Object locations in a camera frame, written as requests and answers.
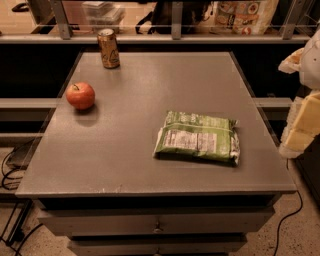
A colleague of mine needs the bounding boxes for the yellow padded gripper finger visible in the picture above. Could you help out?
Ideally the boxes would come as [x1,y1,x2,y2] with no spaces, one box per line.
[278,48,304,74]
[279,91,320,159]

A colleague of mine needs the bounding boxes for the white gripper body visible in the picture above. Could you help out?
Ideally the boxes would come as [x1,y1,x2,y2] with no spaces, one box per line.
[299,30,320,90]

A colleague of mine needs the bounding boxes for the green jalapeno chip bag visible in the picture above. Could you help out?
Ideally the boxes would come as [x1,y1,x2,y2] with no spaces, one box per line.
[154,110,240,165]

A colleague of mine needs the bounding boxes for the colourful snack bag behind glass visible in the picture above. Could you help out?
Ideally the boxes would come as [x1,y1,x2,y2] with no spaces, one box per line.
[210,0,279,35]

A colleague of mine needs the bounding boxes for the orange soda can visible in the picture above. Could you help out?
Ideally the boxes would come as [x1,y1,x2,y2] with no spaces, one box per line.
[97,28,120,69]

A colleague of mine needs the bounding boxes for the clear plastic container behind glass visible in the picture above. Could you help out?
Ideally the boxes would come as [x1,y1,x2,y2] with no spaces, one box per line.
[81,1,125,25]

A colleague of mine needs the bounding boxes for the grey cabinet with drawers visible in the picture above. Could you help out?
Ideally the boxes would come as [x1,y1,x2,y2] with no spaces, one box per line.
[15,51,298,256]

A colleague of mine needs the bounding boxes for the red apple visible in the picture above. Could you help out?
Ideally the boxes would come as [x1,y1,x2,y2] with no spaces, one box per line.
[66,82,95,110]

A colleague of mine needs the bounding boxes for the grey metal railing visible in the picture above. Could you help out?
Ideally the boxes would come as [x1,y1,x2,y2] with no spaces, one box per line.
[0,0,320,45]

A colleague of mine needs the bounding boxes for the black cable on right floor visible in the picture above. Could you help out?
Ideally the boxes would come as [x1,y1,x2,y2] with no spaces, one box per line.
[272,159,304,256]

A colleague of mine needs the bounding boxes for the black cables on left floor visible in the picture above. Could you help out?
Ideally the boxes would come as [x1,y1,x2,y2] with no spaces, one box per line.
[0,139,44,256]

